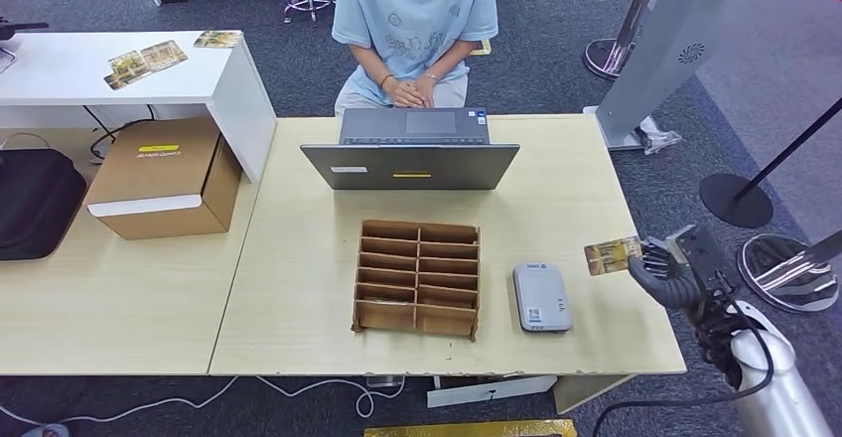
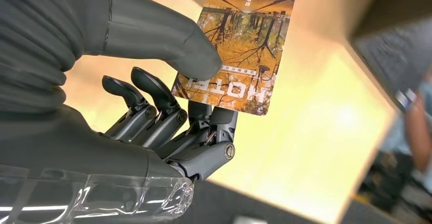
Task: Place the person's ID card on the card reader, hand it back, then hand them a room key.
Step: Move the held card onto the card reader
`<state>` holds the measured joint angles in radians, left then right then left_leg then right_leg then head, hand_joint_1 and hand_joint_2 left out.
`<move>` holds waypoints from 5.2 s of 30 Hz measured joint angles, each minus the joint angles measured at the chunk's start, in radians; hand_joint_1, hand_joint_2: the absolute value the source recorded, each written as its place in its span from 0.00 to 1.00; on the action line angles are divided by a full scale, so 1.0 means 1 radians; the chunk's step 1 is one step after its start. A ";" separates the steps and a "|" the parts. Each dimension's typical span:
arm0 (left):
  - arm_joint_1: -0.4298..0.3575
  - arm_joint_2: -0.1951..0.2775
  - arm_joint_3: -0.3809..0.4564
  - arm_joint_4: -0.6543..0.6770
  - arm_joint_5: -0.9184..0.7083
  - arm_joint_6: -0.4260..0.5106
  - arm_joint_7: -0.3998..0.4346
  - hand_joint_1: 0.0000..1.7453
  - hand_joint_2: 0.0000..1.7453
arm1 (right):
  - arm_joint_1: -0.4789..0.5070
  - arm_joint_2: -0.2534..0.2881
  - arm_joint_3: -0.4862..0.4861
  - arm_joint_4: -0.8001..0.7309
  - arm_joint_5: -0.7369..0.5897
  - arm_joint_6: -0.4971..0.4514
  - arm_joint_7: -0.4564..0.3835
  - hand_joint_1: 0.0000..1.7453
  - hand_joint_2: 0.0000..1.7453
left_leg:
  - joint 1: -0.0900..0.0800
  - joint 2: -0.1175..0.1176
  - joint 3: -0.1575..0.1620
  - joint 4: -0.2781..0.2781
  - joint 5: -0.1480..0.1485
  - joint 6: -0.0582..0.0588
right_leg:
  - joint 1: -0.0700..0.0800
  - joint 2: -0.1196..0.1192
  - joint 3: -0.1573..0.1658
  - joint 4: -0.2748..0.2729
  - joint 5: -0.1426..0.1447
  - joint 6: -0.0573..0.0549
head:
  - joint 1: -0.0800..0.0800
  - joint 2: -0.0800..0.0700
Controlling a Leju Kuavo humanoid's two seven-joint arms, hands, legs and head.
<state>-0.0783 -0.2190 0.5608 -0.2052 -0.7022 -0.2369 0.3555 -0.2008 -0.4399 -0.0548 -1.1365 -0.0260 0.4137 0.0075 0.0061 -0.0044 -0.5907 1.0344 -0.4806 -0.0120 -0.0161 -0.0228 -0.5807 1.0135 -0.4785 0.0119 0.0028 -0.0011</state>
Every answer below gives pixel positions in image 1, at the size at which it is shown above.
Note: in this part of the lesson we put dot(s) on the person's left hand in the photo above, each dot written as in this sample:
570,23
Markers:
427,88

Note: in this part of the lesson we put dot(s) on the person's right hand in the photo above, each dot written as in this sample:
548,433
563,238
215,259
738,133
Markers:
401,95

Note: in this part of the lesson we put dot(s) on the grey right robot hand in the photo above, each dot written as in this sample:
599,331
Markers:
664,289

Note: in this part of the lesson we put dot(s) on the person's right forearm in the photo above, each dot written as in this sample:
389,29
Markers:
368,62

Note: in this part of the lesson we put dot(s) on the person's left forearm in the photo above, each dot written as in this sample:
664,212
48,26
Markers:
454,59

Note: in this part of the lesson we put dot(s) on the person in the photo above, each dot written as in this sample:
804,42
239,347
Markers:
414,19

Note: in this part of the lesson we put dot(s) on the white card reader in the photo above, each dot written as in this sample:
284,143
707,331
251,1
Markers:
543,299

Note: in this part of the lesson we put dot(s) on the wooden slotted card organizer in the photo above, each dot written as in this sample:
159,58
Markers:
418,276

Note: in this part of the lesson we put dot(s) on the tan wooden stool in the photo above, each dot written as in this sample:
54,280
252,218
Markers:
482,47

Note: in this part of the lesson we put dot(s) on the grey laptop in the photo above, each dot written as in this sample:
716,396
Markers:
411,165

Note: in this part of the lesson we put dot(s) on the clear plastic bag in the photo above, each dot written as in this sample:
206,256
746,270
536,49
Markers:
658,138

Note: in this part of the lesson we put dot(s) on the silver kiosk panel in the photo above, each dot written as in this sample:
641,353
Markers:
661,46

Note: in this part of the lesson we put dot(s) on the brown cardboard box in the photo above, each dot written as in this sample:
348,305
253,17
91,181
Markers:
161,177

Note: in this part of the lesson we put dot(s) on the grey power adapter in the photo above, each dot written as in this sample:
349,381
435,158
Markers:
385,381

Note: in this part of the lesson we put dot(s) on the white counter shelf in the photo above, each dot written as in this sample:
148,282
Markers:
98,72

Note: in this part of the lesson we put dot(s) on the black carrying case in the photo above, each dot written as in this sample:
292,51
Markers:
36,205

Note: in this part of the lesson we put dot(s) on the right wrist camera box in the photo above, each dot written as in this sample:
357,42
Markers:
697,250

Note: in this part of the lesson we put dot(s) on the black stanchion post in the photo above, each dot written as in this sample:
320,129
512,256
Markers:
733,202

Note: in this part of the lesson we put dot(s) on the chrome stanchion post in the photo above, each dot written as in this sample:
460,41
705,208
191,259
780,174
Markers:
779,279
612,56

